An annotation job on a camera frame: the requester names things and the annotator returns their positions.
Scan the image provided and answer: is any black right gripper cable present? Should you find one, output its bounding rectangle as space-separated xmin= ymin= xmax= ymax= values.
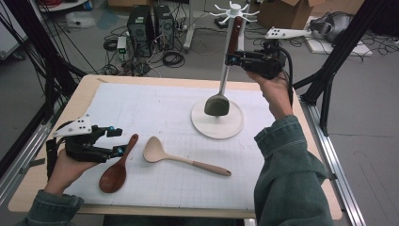
xmin=276 ymin=46 xmax=295 ymax=106

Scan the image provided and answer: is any black computer tower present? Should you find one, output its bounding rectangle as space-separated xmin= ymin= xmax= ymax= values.
xmin=152 ymin=4 xmax=175 ymax=52
xmin=126 ymin=4 xmax=155 ymax=58

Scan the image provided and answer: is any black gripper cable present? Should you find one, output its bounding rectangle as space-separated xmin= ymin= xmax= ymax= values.
xmin=276 ymin=46 xmax=295 ymax=106
xmin=45 ymin=121 xmax=76 ymax=182

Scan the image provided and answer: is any person's right hand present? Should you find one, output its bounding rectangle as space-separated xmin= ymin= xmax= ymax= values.
xmin=246 ymin=71 xmax=295 ymax=121

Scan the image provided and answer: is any black metal frame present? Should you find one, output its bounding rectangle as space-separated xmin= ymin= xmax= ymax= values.
xmin=291 ymin=0 xmax=391 ymax=137
xmin=0 ymin=0 xmax=88 ymax=126

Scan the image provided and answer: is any aluminium rail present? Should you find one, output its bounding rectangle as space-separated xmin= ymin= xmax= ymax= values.
xmin=300 ymin=100 xmax=367 ymax=226
xmin=0 ymin=103 xmax=62 ymax=206

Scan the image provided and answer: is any beige rice spoon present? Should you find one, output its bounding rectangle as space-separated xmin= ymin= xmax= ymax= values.
xmin=142 ymin=136 xmax=232 ymax=177

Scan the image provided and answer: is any white foam board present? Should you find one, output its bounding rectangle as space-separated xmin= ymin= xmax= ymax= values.
xmin=302 ymin=15 xmax=374 ymax=58

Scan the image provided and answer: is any clear plastic bag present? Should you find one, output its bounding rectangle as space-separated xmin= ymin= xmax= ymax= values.
xmin=65 ymin=11 xmax=97 ymax=30

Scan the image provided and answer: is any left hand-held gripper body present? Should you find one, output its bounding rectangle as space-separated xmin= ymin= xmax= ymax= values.
xmin=52 ymin=113 xmax=110 ymax=165

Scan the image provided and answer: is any small white power box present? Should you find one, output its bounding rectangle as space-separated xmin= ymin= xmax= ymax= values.
xmin=116 ymin=36 xmax=128 ymax=61

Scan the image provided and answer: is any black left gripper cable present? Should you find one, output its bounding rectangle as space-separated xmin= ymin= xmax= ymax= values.
xmin=45 ymin=121 xmax=76 ymax=182

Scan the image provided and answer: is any metal spatula with brown handle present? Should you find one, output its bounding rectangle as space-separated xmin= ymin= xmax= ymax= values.
xmin=203 ymin=15 xmax=245 ymax=118

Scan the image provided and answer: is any white utensil stand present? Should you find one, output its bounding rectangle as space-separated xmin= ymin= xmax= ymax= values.
xmin=190 ymin=1 xmax=261 ymax=140

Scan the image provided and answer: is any white stand leg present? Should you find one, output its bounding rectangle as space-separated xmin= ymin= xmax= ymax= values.
xmin=236 ymin=0 xmax=252 ymax=53
xmin=183 ymin=0 xmax=198 ymax=53

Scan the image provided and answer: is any brown wooden spoon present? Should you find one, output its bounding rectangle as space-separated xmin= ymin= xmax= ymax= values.
xmin=98 ymin=133 xmax=139 ymax=194

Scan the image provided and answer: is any white grid mat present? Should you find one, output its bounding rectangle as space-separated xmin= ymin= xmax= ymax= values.
xmin=62 ymin=82 xmax=277 ymax=211

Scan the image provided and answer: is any person's left hand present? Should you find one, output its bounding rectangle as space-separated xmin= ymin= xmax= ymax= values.
xmin=42 ymin=148 xmax=99 ymax=196

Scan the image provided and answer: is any grey rounded device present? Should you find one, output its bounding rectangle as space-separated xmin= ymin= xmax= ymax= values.
xmin=308 ymin=11 xmax=355 ymax=43

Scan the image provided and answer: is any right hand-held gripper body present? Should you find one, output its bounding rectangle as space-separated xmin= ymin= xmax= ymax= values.
xmin=241 ymin=26 xmax=313 ymax=80

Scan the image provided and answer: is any coiled black cable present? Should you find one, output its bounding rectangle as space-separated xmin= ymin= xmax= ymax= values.
xmin=161 ymin=50 xmax=186 ymax=69

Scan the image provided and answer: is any cardboard box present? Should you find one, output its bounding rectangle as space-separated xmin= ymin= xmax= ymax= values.
xmin=256 ymin=0 xmax=318 ymax=40

